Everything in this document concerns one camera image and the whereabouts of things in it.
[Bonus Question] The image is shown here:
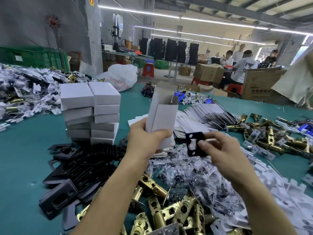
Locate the person's left forearm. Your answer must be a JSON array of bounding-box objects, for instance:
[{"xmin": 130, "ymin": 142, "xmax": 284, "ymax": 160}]
[{"xmin": 70, "ymin": 152, "xmax": 157, "ymax": 235}]

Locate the small pile of dark parts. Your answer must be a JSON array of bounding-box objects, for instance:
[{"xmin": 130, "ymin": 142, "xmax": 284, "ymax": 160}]
[{"xmin": 141, "ymin": 82, "xmax": 156, "ymax": 98}]

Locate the stack of closed white boxes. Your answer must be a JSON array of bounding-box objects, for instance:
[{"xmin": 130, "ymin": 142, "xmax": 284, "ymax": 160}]
[{"xmin": 60, "ymin": 82, "xmax": 122, "ymax": 146}]

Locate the single black strike plate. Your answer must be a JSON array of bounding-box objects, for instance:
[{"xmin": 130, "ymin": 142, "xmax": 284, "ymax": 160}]
[{"xmin": 185, "ymin": 132, "xmax": 209, "ymax": 157}]

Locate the red plastic stool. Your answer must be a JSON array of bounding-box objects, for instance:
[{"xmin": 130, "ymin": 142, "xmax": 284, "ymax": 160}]
[
  {"xmin": 190, "ymin": 77, "xmax": 213, "ymax": 86},
  {"xmin": 226, "ymin": 84, "xmax": 243, "ymax": 95},
  {"xmin": 142, "ymin": 63, "xmax": 155, "ymax": 78}
]

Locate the person's left hand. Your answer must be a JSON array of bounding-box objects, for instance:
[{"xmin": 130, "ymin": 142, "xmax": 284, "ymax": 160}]
[{"xmin": 126, "ymin": 117, "xmax": 173, "ymax": 161}]

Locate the white cardboard box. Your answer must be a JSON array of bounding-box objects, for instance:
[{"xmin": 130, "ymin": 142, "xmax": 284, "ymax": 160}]
[{"xmin": 145, "ymin": 81, "xmax": 180, "ymax": 150}]

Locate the red wall ornament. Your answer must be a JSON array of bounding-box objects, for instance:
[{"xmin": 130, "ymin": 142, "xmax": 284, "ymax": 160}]
[{"xmin": 45, "ymin": 14, "xmax": 62, "ymax": 29}]

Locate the large printed cardboard box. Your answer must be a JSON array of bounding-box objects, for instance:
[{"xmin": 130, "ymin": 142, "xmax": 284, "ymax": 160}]
[{"xmin": 242, "ymin": 68, "xmax": 288, "ymax": 102}]

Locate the pile of flat white cartons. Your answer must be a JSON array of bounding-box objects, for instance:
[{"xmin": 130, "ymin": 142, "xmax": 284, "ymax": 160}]
[{"xmin": 128, "ymin": 101, "xmax": 243, "ymax": 158}]

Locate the pile of white card inserts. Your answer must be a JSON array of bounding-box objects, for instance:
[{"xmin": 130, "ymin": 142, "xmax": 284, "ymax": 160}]
[{"xmin": 241, "ymin": 139, "xmax": 313, "ymax": 235}]

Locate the beige cloth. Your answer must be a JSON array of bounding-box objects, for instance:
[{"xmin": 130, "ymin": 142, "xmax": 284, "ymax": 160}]
[{"xmin": 271, "ymin": 52, "xmax": 313, "ymax": 111}]

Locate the person's right hand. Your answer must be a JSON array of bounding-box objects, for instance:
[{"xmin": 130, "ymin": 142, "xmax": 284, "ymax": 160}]
[{"xmin": 197, "ymin": 131, "xmax": 253, "ymax": 187}]

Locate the row of black panel stacks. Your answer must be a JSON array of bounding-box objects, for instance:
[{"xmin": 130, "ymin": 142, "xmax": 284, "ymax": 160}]
[{"xmin": 139, "ymin": 38, "xmax": 199, "ymax": 65}]

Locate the heap of bagged lock parts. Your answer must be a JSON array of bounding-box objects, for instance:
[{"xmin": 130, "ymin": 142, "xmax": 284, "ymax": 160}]
[{"xmin": 0, "ymin": 63, "xmax": 99, "ymax": 132}]

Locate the grey drill press machine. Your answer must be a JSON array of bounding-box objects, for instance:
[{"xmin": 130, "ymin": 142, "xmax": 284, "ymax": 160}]
[{"xmin": 111, "ymin": 13, "xmax": 124, "ymax": 52}]

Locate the row of green plastic crates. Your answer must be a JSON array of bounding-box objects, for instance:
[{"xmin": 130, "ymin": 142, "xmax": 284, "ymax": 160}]
[{"xmin": 0, "ymin": 46, "xmax": 70, "ymax": 73}]

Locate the pile of clear screw bags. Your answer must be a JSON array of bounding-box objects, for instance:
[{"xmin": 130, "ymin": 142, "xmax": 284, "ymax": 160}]
[{"xmin": 147, "ymin": 144, "xmax": 248, "ymax": 219}]

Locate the heap of brass latches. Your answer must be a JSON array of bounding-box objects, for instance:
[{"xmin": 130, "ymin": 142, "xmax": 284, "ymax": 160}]
[{"xmin": 225, "ymin": 113, "xmax": 313, "ymax": 161}]

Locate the long ceiling light tube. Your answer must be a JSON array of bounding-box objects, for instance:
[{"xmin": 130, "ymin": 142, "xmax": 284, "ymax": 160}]
[{"xmin": 98, "ymin": 5, "xmax": 313, "ymax": 36}]

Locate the small brown cardboard box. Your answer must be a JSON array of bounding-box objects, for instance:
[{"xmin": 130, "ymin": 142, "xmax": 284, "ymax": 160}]
[{"xmin": 178, "ymin": 66, "xmax": 192, "ymax": 77}]

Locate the person's right forearm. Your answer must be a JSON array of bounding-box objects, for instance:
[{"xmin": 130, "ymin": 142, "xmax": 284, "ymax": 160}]
[{"xmin": 229, "ymin": 169, "xmax": 298, "ymax": 235}]

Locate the white plastic sack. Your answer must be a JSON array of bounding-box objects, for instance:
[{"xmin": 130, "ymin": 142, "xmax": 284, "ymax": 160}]
[{"xmin": 96, "ymin": 64, "xmax": 138, "ymax": 92}]

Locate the single green crate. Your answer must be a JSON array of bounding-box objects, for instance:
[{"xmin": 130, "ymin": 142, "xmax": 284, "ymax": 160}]
[{"xmin": 154, "ymin": 60, "xmax": 170, "ymax": 70}]

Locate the pile of brass latch bolts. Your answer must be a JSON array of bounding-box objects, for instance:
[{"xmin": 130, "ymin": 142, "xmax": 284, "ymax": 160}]
[{"xmin": 77, "ymin": 172, "xmax": 246, "ymax": 235}]

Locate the pile of blue white parts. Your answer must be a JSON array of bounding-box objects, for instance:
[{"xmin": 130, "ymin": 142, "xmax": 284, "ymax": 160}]
[{"xmin": 171, "ymin": 87, "xmax": 216, "ymax": 105}]

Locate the pile of black metal plates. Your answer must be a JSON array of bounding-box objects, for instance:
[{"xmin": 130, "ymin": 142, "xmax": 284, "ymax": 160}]
[{"xmin": 39, "ymin": 142, "xmax": 128, "ymax": 231}]

